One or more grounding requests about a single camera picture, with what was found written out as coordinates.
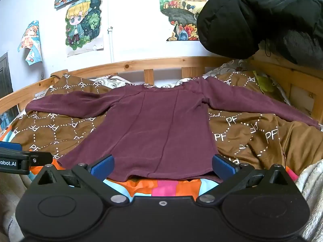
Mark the white floral pillow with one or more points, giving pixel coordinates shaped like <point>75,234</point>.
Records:
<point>113,82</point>

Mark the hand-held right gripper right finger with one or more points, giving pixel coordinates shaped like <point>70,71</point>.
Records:
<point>222,166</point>

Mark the small curled wall poster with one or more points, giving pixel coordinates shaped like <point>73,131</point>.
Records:
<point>30,42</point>

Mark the wooden bed frame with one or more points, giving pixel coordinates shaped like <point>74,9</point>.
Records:
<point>161,61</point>

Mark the beige cloth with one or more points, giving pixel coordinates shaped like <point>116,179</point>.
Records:
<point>10,196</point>

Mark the white wall pipe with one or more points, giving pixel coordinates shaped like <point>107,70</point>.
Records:
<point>111,42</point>

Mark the yellow-green cloth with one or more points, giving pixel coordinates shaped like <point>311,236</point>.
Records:
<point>265,83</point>

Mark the brown patterned blanket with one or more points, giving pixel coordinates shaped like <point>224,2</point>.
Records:
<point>252,136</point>

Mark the beige fluffy blanket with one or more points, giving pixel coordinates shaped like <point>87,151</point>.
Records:
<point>311,184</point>

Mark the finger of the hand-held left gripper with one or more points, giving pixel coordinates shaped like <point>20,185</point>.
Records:
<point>40,157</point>

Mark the cartoon girl wall poster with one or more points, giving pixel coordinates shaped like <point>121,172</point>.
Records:
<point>84,22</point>

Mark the landscape painting wall poster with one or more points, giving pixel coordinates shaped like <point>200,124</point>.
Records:
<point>180,12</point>

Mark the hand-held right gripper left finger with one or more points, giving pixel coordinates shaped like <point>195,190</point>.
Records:
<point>102,167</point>

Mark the dark door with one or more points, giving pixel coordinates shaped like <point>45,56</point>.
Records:
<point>5,78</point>

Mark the black puffer jacket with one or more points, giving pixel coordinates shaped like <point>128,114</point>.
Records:
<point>252,12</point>

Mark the colourful patchwork bed sheet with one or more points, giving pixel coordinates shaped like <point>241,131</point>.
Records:
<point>166,187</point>

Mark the maroon long-sleeve shirt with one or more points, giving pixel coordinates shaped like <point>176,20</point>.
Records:
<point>156,126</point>

